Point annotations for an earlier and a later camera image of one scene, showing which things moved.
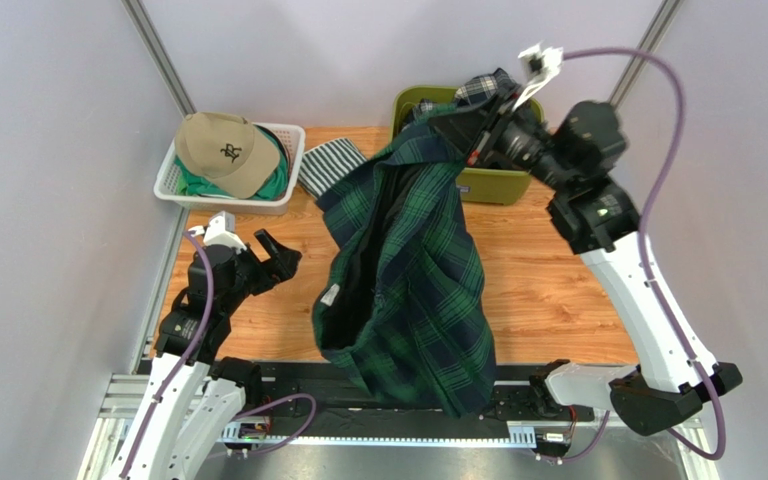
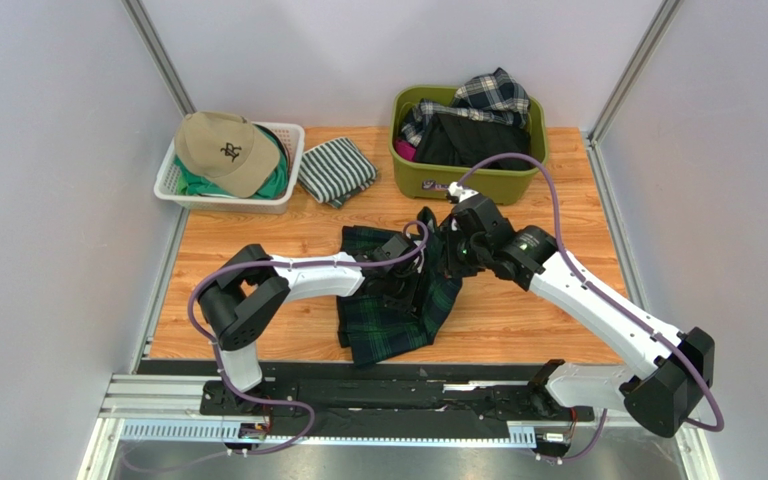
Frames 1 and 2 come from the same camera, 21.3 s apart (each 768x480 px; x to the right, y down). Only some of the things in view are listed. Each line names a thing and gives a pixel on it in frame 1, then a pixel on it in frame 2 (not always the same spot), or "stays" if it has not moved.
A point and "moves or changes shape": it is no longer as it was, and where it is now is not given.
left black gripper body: x=251 y=275 → x=401 y=292
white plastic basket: x=167 y=187 stays
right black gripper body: x=483 y=133 → x=454 y=252
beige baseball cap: x=226 y=151 stays
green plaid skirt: x=397 y=296 moves or changes shape
